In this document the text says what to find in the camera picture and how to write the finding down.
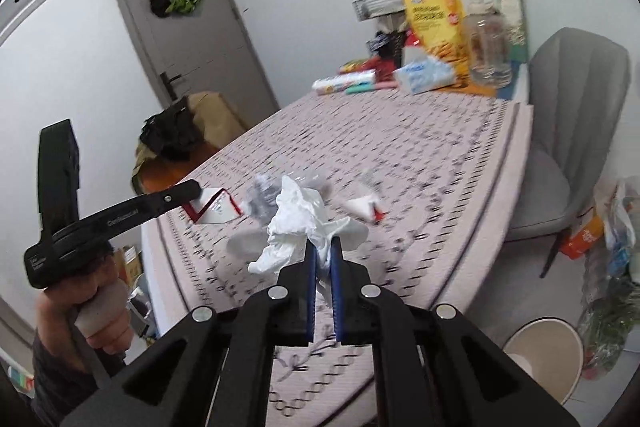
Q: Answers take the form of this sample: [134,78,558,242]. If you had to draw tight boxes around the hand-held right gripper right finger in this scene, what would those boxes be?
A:
[330,237,582,427]

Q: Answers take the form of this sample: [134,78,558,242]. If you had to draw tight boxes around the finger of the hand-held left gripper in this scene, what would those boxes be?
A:
[136,179,203,218]

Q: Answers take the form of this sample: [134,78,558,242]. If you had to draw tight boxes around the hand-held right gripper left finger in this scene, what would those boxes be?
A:
[60,241,319,427]

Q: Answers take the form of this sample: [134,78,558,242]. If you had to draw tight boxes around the red white paper packet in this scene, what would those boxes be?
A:
[181,187,242,225]

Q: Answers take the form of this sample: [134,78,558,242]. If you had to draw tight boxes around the white tissue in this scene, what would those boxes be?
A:
[226,175,369,293]

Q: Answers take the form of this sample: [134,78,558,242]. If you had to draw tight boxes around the grey wrapper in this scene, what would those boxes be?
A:
[243,173,281,223]

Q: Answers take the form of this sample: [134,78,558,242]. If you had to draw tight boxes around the white red torn wrapper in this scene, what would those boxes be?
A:
[345,169,387,225]

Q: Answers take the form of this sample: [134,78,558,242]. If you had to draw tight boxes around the beige trash bin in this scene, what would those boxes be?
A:
[502,317,585,405]

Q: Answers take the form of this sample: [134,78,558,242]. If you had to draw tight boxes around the person's left forearm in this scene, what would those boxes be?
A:
[30,337,126,427]

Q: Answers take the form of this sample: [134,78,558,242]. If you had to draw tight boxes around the person's left hand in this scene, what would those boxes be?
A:
[35,289,133,368]

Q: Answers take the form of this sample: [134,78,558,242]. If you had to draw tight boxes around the black clothes pile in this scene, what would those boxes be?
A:
[139,99,201,160]

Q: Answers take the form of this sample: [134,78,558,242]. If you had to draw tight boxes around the small cardboard box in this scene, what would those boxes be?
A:
[120,246,143,288]

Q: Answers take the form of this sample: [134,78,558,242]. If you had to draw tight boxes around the brown wooden chair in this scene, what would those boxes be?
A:
[132,92,251,198]

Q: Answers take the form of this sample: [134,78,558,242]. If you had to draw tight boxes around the patterned tablecloth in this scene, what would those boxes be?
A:
[142,92,533,427]

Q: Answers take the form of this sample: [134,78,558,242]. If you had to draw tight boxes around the grey door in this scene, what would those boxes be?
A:
[112,0,281,128]

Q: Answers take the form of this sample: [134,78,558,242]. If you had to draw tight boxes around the pastel roll pack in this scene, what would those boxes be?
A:
[312,72,376,96]

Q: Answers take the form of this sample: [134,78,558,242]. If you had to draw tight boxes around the blue tissue pack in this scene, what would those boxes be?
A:
[392,57,456,95]

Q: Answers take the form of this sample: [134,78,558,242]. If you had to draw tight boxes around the orange cardboard box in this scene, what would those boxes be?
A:
[559,207,606,258]

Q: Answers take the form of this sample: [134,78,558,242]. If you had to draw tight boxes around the black patterned pouch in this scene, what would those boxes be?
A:
[367,29,407,58]

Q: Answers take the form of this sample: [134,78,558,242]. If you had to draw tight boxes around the clear bag of vegetables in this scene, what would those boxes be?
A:
[577,287,633,373]

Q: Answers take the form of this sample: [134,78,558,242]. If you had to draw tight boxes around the grey flat box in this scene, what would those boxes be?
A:
[351,0,407,22]

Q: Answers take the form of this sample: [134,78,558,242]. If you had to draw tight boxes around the yellow snack bag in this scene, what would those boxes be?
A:
[402,0,473,88]

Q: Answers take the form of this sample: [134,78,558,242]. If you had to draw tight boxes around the clear plastic bottle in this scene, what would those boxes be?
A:
[465,0,513,88]

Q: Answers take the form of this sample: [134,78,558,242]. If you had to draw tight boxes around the white plastic bag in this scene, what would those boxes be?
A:
[595,177,640,283]

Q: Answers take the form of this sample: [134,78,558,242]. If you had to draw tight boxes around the grey upholstered chair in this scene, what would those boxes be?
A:
[502,27,631,279]

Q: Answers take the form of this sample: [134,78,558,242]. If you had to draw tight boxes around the tall green box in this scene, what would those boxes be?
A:
[489,0,530,62]

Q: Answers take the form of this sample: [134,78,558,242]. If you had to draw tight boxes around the dark door handle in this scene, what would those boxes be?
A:
[161,72,183,100]

